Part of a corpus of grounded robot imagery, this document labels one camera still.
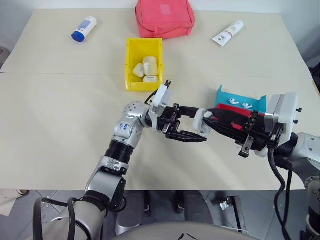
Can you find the dark rounded robot leg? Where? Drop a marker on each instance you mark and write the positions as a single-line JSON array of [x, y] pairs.
[[132, 212], [193, 207]]

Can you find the yellow plastic bin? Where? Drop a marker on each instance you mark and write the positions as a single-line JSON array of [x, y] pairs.
[[132, 50]]

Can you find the crumpled white wrapper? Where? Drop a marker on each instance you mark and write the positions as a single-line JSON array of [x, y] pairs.
[[224, 204]]

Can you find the black metal stand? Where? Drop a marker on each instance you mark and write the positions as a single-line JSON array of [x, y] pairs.
[[240, 212]]

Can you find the white earbud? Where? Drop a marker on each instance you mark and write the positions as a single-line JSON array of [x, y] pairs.
[[233, 101], [246, 105], [208, 114]]

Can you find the silver robot torso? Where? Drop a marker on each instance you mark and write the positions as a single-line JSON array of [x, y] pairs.
[[185, 231]]

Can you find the white bottle with blue cap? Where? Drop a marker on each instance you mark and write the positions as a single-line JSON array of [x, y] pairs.
[[83, 28]]

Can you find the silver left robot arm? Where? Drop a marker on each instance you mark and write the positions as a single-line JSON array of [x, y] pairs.
[[130, 125]]

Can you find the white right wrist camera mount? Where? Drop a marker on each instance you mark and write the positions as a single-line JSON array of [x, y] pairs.
[[285, 110]]

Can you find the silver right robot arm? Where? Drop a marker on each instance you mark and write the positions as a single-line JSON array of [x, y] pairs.
[[306, 147]]

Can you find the white earbud case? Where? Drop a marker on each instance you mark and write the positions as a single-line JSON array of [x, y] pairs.
[[138, 70], [150, 79], [199, 122], [149, 60], [150, 68]]

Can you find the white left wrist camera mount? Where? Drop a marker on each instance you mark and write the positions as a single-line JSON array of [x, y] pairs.
[[161, 96]]

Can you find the pinkish cardboard sheet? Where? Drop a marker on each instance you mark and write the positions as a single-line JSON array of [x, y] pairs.
[[8, 201]]

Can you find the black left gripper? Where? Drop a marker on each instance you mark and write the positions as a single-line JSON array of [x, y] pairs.
[[170, 120]]

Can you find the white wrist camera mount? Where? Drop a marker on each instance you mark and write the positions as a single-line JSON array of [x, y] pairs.
[[161, 96], [285, 110]]

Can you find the white cosmetic tube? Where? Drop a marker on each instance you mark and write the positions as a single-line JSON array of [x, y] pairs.
[[228, 32]]

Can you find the teal plastic tray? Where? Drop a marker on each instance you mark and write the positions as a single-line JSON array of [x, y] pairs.
[[226, 96]]

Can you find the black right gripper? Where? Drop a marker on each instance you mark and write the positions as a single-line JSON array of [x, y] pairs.
[[257, 135]]

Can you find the pink fabric pouch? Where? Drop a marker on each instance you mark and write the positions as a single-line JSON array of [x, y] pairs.
[[162, 17]]

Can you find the closed white earbud case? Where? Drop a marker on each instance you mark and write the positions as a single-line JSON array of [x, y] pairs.
[[138, 70], [150, 79], [150, 68], [149, 60]]

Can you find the red plastic tray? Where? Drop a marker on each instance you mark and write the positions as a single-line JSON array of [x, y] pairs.
[[225, 107]]

